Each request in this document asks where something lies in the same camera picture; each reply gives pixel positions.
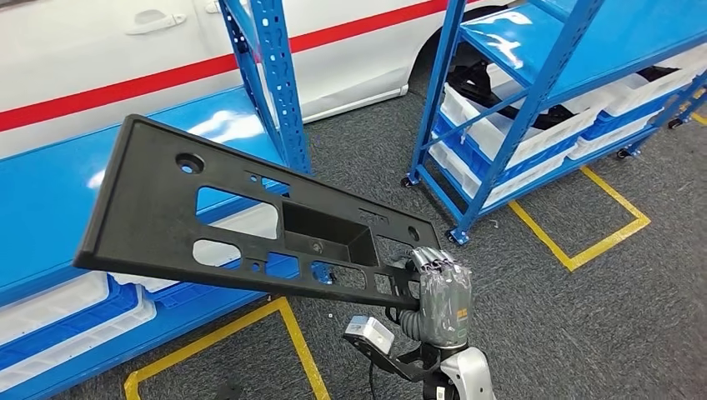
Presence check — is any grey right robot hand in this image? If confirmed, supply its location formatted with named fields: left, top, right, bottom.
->
left=409, top=247, right=474, bottom=350

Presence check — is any black plastic panel part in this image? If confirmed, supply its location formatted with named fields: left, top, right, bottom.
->
left=73, top=114, right=443, bottom=312

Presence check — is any blue metal shelf rack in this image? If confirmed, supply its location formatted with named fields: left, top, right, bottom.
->
left=0, top=0, right=313, bottom=400
left=402, top=0, right=707, bottom=247

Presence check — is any yellow floor tape square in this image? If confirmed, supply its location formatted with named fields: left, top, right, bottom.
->
left=123, top=296, right=333, bottom=400

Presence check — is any black car wheel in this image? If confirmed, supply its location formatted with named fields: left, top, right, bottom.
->
left=409, top=4, right=526, bottom=98

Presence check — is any red barrier belt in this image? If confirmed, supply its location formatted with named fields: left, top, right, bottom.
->
left=0, top=0, right=484, bottom=135

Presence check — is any white car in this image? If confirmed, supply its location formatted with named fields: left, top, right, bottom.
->
left=0, top=0, right=523, bottom=163

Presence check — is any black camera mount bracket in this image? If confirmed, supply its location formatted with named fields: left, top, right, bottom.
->
left=343, top=332, right=444, bottom=385

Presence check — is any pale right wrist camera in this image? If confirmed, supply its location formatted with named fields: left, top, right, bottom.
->
left=342, top=315, right=397, bottom=356

